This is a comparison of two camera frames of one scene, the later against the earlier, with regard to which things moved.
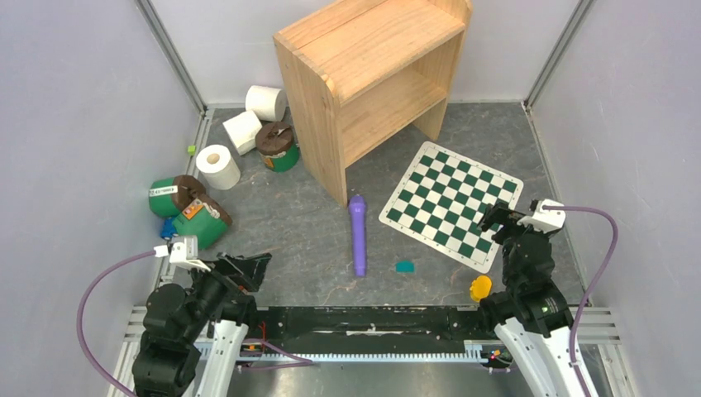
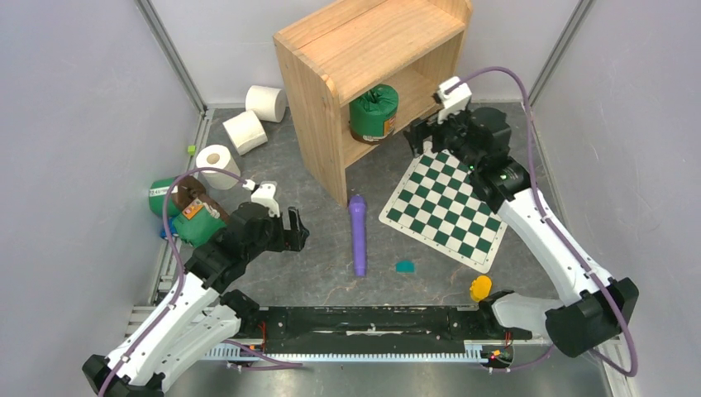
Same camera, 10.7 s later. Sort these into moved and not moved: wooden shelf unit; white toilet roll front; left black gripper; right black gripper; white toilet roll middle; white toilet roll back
Moved: left black gripper; right black gripper
Not moved: wooden shelf unit; white toilet roll back; white toilet roll front; white toilet roll middle
